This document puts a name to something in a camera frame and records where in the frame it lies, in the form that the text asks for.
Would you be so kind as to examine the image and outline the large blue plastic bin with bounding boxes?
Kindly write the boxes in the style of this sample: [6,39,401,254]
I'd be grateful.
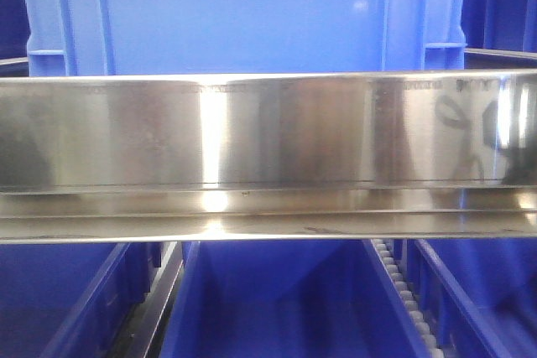
[26,0,466,76]

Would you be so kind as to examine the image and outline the stainless steel shelf beam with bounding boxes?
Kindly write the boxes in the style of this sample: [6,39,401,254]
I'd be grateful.
[1,70,536,244]

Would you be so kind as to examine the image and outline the lower middle blue bin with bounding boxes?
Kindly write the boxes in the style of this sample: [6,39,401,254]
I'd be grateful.
[161,240,430,357]

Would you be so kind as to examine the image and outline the lower right blue bin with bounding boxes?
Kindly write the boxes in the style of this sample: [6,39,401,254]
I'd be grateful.
[399,238,536,357]

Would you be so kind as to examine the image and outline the lower left blue bin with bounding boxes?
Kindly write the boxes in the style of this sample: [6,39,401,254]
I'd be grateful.
[1,242,162,357]

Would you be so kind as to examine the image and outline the steel divider rail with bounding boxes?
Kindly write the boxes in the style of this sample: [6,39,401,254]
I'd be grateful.
[107,241,184,357]

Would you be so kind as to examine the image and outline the white roller track rail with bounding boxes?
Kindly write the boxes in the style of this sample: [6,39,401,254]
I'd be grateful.
[372,238,445,358]

